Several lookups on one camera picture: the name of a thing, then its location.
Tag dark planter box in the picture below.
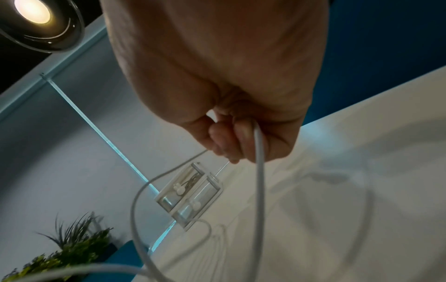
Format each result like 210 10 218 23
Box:
88 242 119 266

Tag green plant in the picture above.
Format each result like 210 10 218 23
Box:
0 211 114 282

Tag white mini drawer box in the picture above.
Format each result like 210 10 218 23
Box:
154 161 223 231

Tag person's right hand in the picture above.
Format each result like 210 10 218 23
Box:
99 0 330 165

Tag glass globe pendant lamp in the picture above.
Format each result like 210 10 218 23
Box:
0 0 85 54

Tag white roller blind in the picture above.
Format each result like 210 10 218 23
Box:
43 24 217 194
0 79 175 276

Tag white cables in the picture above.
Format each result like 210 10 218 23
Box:
0 118 376 282

